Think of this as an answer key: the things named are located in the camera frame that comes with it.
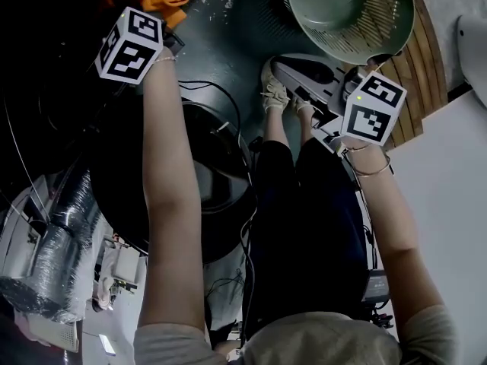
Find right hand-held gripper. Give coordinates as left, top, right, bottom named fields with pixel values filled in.
left=270, top=53, right=408, bottom=155

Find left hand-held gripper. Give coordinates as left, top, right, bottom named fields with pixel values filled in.
left=94, top=6, right=186, bottom=86

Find green laundry basket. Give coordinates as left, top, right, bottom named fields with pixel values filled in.
left=285, top=0, right=415, bottom=68

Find dark grey washing machine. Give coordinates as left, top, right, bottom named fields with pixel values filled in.
left=0, top=0, right=153, bottom=189

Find person's right forearm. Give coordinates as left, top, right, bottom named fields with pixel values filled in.
left=344, top=142, right=418, bottom=254

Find person's left forearm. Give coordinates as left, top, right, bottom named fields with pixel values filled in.
left=141, top=55, right=202, bottom=220

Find person's right shoe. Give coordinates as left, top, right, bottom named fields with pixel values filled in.
left=291, top=96, right=317, bottom=117

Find person's shoe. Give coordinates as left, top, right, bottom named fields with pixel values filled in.
left=260, top=59, right=292, bottom=114
left=291, top=96, right=317, bottom=117

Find person's left shoe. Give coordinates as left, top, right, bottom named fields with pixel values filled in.
left=260, top=59, right=292, bottom=114

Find person's right lower leg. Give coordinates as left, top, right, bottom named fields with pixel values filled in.
left=296, top=110, right=319, bottom=144

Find person's leg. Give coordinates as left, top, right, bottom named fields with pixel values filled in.
left=296, top=110, right=319, bottom=144
left=262, top=108, right=294, bottom=148

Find person's left lower leg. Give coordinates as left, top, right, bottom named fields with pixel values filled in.
left=262, top=108, right=294, bottom=148

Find gold bangle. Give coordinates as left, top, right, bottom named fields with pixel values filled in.
left=352, top=154, right=393, bottom=177

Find brown wooden slat platform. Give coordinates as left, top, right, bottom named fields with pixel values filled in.
left=376, top=0, right=450, bottom=152

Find person's black trousers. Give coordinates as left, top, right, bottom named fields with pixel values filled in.
left=243, top=138, right=372, bottom=341

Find white toilet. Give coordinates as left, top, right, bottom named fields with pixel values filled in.
left=456, top=13, right=487, bottom=110

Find black hip battery pack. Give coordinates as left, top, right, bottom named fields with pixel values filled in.
left=361, top=269, right=395, bottom=329

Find person's grey shirt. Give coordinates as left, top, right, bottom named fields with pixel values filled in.
left=132, top=304, right=460, bottom=365

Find white perforated box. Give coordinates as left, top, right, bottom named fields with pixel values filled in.
left=26, top=313, right=81, bottom=353

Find black floor cable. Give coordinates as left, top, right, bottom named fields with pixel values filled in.
left=177, top=79, right=262, bottom=357

